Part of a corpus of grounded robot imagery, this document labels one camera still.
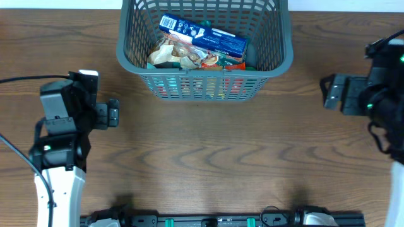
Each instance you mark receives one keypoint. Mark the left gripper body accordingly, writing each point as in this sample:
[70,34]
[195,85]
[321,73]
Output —
[98,115]

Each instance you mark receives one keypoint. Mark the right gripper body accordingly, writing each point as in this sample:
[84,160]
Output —
[338,94]

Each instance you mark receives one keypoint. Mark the beige Pantree snack bag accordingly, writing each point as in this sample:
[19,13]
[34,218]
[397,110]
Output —
[171,54]

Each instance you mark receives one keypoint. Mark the green lid jar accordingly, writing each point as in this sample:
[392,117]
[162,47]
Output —
[249,68]

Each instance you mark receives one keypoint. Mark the orange spaghetti packet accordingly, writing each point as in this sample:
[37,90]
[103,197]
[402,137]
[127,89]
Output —
[203,83]

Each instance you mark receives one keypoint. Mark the green Nescafe coffee bag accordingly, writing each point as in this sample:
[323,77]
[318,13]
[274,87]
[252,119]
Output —
[228,62]

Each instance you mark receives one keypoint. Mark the blue Kleenex tissue box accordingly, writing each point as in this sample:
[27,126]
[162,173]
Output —
[204,37]

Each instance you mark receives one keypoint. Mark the small teal tissue packet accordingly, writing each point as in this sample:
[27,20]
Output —
[150,66]

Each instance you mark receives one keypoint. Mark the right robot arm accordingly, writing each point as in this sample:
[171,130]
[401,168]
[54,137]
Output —
[378,96]

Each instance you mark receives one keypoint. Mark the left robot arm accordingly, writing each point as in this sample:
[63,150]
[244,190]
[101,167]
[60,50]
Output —
[61,144]

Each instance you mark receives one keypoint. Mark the grey plastic basket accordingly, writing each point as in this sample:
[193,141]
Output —
[265,25]

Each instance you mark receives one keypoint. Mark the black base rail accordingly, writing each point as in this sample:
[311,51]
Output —
[300,217]

